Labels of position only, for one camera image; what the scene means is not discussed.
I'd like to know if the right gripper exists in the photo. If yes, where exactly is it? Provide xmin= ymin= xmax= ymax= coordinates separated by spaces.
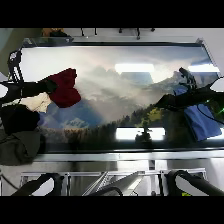
xmin=154 ymin=93 xmax=185 ymax=113

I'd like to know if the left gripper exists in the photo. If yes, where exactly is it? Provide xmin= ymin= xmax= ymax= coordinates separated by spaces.
xmin=41 ymin=79 xmax=59 ymax=95

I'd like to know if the red garment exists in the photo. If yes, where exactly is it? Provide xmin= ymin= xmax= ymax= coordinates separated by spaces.
xmin=46 ymin=67 xmax=82 ymax=109

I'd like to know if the white garment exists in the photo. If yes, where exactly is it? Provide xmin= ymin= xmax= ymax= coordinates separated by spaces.
xmin=19 ymin=92 xmax=53 ymax=114

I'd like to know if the blue garment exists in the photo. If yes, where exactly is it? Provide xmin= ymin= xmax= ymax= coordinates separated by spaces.
xmin=173 ymin=86 xmax=224 ymax=143

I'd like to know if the black garment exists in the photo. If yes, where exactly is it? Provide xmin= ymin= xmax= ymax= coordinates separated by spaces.
xmin=0 ymin=103 xmax=41 ymax=136

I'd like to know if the grey garment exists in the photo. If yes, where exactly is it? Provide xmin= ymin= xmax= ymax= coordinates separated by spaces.
xmin=0 ymin=129 xmax=43 ymax=167

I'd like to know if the silver frame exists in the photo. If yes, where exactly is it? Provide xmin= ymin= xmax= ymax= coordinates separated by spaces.
xmin=0 ymin=35 xmax=224 ymax=197

